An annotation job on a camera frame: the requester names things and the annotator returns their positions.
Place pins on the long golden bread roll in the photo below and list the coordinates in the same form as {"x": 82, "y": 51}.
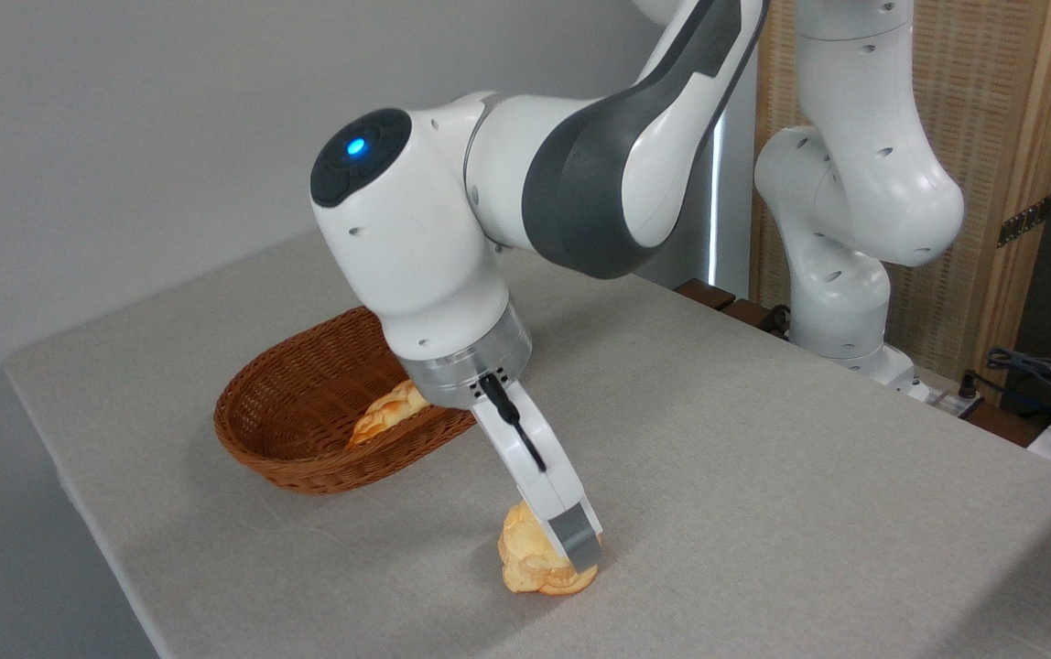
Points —
{"x": 379, "y": 416}

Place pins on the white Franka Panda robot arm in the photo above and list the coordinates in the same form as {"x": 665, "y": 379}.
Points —
{"x": 855, "y": 183}

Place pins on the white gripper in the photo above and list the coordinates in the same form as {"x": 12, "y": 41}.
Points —
{"x": 535, "y": 458}

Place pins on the metal screen hinge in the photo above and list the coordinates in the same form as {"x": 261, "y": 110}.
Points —
{"x": 1024, "y": 221}

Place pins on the brown woven wicker basket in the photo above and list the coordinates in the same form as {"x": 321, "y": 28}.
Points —
{"x": 306, "y": 467}

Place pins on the round golden bread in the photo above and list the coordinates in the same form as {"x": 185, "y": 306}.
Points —
{"x": 525, "y": 558}

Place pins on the grey tablecloth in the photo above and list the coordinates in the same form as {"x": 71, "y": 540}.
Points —
{"x": 763, "y": 503}

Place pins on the dark brown wooden bench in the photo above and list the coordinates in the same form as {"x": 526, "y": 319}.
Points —
{"x": 704, "y": 293}

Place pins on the wooden rattan folding screen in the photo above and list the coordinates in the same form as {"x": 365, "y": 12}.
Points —
{"x": 992, "y": 119}

